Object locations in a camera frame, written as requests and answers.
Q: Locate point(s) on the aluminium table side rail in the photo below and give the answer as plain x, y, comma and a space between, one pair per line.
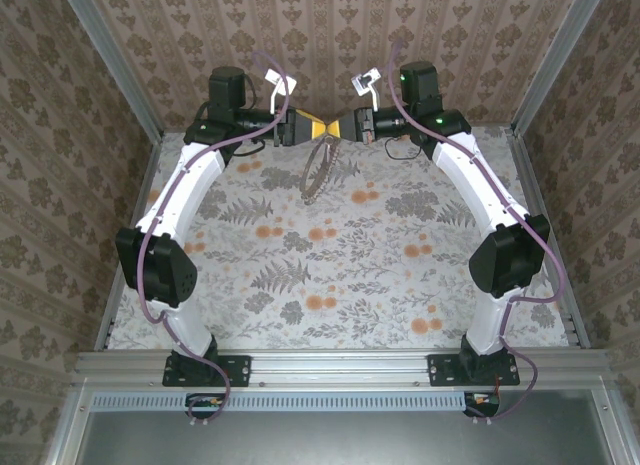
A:
145, 175
529, 185

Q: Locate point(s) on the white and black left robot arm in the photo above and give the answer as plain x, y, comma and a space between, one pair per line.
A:
195, 180

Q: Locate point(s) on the black connector box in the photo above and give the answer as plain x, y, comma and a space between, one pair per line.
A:
202, 402
482, 402

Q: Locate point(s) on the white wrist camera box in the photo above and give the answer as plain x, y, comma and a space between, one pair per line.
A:
281, 82
366, 82

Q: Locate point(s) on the steel band with key rings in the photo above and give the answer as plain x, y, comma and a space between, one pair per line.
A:
326, 170

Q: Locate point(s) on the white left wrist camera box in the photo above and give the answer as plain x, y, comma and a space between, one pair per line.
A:
281, 82

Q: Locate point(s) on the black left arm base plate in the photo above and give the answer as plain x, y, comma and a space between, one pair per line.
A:
237, 370

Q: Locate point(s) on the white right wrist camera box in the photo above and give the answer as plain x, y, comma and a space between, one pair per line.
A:
366, 82

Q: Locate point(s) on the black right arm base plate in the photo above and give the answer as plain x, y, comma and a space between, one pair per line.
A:
442, 370

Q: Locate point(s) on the aluminium front rail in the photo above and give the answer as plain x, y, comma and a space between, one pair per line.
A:
340, 367

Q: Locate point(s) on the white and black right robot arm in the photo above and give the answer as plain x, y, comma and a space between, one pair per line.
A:
480, 180

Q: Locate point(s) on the grey metal sheet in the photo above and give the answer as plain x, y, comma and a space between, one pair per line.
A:
340, 440

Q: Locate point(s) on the aluminium frame post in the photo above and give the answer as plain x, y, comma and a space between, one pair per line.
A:
556, 60
115, 60

